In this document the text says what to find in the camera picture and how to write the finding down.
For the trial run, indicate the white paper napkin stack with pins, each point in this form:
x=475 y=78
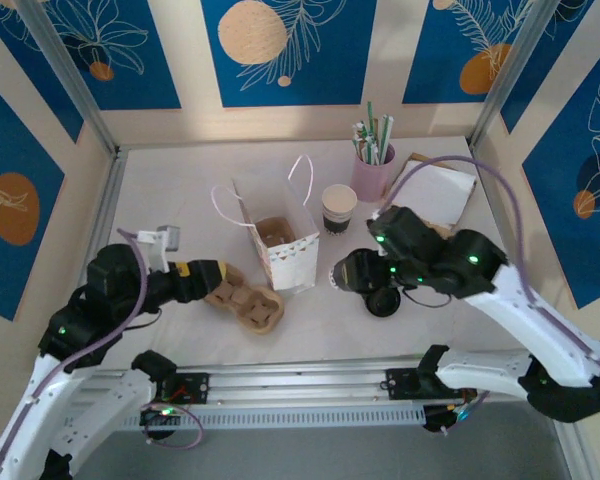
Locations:
x=440 y=190

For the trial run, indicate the white cartoon print paper bag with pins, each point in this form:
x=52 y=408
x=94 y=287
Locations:
x=292 y=265

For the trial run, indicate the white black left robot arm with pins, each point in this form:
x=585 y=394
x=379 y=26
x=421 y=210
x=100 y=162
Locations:
x=25 y=425

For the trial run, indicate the black plastic cup lid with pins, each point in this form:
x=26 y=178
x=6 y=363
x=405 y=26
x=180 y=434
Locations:
x=385 y=304

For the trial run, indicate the stacked black white paper cups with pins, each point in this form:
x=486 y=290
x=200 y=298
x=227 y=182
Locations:
x=339 y=200

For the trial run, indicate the white napkins on tray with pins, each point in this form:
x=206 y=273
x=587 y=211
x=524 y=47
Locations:
x=469 y=200

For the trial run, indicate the pink straw holder cup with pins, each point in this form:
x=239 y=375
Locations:
x=372 y=180

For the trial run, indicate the white wrapped straw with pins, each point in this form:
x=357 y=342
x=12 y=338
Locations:
x=358 y=137
x=390 y=130
x=382 y=135

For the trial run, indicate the brown paper straw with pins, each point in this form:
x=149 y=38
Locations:
x=375 y=131

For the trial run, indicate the aluminium side rail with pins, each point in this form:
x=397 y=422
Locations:
x=104 y=210

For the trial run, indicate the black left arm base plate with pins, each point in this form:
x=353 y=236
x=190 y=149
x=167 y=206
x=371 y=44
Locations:
x=195 y=387

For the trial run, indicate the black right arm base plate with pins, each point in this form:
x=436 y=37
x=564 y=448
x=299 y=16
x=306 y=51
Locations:
x=400 y=382

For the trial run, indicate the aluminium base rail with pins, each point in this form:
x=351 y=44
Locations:
x=300 y=380

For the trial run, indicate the aluminium frame post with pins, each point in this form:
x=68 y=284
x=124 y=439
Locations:
x=70 y=75
x=511 y=75

